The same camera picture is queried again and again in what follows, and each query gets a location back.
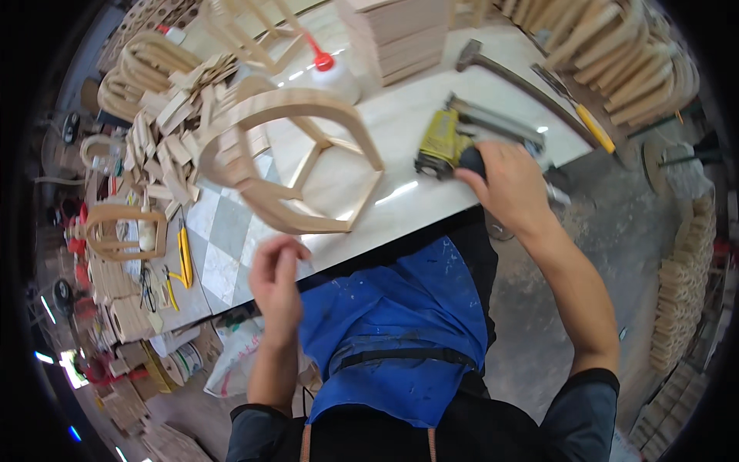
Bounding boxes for person's right hand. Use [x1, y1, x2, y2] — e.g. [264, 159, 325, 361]
[453, 141, 559, 239]

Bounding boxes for person's left hand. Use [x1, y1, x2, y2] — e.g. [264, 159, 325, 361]
[248, 234, 313, 350]

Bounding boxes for yellow nail gun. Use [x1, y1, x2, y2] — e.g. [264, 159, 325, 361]
[414, 94, 572, 206]

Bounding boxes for yellow utility knife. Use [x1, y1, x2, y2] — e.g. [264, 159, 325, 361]
[176, 218, 195, 290]

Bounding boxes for white printed sack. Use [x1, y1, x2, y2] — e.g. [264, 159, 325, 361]
[202, 316, 273, 400]

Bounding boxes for person's body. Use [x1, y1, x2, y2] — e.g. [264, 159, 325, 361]
[226, 207, 621, 462]

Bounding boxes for black scissors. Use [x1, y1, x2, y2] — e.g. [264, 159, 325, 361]
[139, 265, 158, 314]

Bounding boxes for white paint bucket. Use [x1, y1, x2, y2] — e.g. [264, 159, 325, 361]
[167, 341, 204, 385]

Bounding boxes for pile of wooden blocks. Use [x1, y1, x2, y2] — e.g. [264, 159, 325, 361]
[122, 54, 272, 221]

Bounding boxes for stack of flat wooden pieces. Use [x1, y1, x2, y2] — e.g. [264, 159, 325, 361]
[88, 254, 164, 343]

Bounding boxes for red capped glue bottle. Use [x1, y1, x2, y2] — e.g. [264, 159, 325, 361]
[303, 32, 363, 106]

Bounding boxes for bundle of bent wooden loops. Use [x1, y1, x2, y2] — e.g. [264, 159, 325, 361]
[96, 31, 204, 123]

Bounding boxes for stack of wooden boards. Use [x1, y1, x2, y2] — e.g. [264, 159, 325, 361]
[335, 0, 458, 88]

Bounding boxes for wooden panel with holes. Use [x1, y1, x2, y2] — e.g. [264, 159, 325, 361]
[97, 0, 204, 71]

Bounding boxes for row of curved wooden rails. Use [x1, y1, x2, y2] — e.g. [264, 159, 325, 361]
[501, 0, 701, 129]

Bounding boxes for stack of curved wooden parts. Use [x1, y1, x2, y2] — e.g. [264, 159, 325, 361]
[648, 195, 718, 377]

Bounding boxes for yellow handled pliers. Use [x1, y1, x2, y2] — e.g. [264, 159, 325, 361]
[161, 265, 181, 313]

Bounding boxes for curved wooden chair frame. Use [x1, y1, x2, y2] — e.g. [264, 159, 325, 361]
[196, 87, 386, 235]

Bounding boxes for small wooden chair frame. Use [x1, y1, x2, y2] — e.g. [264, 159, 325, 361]
[83, 203, 169, 263]

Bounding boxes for pale wooden chair frame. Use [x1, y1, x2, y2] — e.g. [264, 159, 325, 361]
[199, 0, 324, 76]

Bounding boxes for dark handled hammer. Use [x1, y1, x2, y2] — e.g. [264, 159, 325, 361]
[455, 38, 602, 150]

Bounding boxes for yellow handled chisel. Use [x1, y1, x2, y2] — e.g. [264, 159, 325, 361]
[530, 63, 618, 156]

